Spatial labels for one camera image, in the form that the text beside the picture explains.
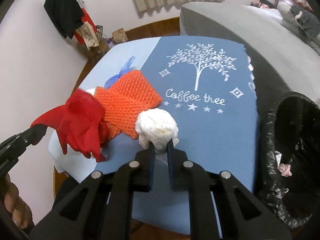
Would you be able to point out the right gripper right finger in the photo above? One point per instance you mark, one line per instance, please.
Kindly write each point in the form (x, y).
(177, 174)

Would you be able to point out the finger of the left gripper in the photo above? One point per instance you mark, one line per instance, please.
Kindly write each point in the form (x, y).
(34, 135)

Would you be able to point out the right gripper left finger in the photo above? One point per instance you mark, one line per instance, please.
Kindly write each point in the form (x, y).
(144, 178)

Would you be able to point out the red cloth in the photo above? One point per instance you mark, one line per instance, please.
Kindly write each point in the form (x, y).
(76, 124)

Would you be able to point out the white tissue ball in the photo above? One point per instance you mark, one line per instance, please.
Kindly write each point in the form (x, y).
(158, 127)

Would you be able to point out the orange foam net sleeve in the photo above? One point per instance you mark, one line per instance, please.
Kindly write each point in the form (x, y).
(123, 101)

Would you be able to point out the blue plastic bag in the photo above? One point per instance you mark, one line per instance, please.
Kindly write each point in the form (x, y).
(124, 70)

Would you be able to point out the black lined trash bin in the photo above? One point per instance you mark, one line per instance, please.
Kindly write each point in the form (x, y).
(289, 159)

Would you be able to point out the left hand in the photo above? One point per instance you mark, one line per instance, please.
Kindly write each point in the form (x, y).
(19, 210)

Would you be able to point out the blue coffee tree mat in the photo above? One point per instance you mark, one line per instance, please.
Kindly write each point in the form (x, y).
(217, 122)

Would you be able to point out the beige tote bag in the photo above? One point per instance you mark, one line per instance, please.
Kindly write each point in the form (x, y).
(87, 33)

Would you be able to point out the red hanging garment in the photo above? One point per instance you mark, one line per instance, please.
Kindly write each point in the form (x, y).
(85, 18)

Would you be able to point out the black hanging jacket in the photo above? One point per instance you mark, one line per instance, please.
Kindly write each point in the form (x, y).
(66, 16)

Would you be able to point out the brown paper bag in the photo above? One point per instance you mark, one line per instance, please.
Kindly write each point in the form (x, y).
(119, 36)

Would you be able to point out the grey bed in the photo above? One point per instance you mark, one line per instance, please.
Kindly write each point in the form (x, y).
(263, 36)

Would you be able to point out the grey folded blanket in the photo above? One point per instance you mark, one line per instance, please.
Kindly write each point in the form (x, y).
(302, 22)

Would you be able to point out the wooden headboard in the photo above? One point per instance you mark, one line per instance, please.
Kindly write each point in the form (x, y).
(293, 2)

